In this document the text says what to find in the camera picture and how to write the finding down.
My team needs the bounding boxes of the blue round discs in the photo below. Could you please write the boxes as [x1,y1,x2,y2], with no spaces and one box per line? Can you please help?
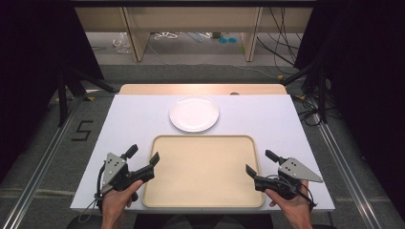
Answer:
[218,36,239,45]

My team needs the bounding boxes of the beige plastic tray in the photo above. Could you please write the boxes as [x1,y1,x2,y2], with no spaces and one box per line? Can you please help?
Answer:
[141,135,266,209]

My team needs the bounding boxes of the person's left hand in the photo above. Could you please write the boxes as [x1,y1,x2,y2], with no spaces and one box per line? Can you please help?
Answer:
[101,179,144,229]

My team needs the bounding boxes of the aluminium floor rail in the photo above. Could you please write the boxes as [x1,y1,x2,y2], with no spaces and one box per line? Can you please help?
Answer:
[313,113,385,229]
[0,97,81,229]

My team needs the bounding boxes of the person's right hand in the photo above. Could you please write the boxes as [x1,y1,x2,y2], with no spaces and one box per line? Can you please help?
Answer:
[265,179,315,229]

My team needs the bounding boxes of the white round plate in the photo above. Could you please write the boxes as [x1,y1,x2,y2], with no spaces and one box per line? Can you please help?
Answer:
[168,94,221,134]

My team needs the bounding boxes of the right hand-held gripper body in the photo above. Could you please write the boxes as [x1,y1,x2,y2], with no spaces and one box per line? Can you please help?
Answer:
[276,156,325,201]

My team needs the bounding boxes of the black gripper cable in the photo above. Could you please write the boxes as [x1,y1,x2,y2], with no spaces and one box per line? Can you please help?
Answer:
[266,174,318,213]
[77,161,108,223]

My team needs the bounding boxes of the person's dark clothing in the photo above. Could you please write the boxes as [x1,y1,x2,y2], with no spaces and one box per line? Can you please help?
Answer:
[66,213,339,229]

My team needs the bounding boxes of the light wooden table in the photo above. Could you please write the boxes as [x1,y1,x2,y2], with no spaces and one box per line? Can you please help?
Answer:
[118,83,288,96]

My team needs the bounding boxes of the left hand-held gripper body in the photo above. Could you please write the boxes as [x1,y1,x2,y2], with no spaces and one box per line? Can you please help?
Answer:
[100,152,141,195]

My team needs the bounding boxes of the tangle of black floor cables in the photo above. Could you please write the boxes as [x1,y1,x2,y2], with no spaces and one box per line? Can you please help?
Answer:
[291,94,340,127]

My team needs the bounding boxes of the white coiled cable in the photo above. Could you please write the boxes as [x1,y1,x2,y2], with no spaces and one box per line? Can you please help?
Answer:
[153,31,180,42]

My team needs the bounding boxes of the bundle of black floor cables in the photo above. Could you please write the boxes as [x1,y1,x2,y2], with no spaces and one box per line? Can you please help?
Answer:
[255,7,304,76]

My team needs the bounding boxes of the black curtain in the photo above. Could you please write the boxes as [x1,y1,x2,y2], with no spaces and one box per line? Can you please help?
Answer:
[0,0,105,185]
[293,0,405,220]

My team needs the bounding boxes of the black metal stand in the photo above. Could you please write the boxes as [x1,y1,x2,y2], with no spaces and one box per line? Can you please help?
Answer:
[56,65,117,128]
[280,58,330,125]

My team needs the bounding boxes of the clear plastic bag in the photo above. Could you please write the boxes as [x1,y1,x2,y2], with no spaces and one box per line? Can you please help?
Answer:
[111,31,133,55]

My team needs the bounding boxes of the light wooden desk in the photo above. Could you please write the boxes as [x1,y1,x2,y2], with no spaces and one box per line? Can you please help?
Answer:
[74,6,315,63]

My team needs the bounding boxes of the white table board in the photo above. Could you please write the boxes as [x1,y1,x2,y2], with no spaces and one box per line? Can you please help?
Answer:
[70,94,336,213]

